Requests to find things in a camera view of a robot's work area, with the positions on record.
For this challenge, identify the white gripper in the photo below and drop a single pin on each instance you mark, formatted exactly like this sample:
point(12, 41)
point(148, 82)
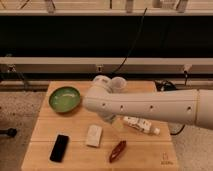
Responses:
point(113, 120)

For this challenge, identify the white sponge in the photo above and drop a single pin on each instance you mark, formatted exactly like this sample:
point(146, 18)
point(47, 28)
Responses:
point(94, 135)

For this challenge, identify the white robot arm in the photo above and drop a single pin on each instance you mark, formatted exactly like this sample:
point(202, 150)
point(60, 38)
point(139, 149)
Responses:
point(190, 107)

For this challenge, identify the green ceramic bowl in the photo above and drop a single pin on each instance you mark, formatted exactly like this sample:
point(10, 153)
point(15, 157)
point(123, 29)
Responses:
point(64, 99)

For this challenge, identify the brown wooden boat-shaped object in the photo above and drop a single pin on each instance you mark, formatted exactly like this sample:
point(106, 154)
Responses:
point(117, 151)

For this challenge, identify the translucent plastic cup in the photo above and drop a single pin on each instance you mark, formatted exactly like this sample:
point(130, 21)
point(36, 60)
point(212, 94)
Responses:
point(118, 84)

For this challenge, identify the white plastic bottle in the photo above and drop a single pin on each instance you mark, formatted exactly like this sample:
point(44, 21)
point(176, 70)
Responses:
point(142, 125)

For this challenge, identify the blue power adapter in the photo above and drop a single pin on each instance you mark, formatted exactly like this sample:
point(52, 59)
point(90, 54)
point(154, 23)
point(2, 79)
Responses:
point(165, 86)

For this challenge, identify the black rectangular block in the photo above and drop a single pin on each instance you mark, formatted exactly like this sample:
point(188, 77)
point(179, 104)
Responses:
point(59, 148)

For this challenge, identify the black knob at left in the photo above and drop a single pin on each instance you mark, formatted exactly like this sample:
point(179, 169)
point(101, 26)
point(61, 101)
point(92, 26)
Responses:
point(10, 132)

